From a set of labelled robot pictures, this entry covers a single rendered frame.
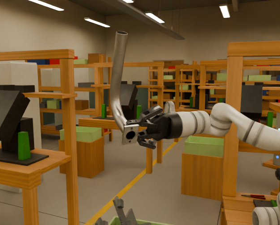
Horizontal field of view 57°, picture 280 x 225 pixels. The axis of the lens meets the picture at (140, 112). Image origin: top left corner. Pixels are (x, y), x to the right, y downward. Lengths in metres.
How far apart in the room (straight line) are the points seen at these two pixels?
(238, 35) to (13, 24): 8.28
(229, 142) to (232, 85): 0.39
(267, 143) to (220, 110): 0.16
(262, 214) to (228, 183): 0.87
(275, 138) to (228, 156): 1.12
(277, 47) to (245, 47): 0.19
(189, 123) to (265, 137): 0.22
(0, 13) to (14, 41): 0.82
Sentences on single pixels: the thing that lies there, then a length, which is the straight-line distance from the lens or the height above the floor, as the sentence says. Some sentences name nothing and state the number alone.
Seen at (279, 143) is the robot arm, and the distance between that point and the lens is 0.83.
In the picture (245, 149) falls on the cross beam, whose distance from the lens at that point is 2.01.
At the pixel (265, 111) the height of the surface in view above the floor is 0.67.
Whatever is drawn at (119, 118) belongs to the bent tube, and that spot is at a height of 1.61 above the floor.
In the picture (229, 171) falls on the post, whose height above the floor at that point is 1.07.
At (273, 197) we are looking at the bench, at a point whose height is 0.88.
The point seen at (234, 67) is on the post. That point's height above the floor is 1.78.
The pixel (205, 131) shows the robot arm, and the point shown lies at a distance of 0.80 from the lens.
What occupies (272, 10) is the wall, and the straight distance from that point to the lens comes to 11.89.
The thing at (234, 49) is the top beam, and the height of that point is 1.89.
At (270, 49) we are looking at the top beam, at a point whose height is 1.89.
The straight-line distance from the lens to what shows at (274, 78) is 10.99.
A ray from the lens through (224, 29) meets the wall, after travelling 11.79.
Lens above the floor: 1.72
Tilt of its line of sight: 8 degrees down
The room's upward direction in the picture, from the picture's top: straight up
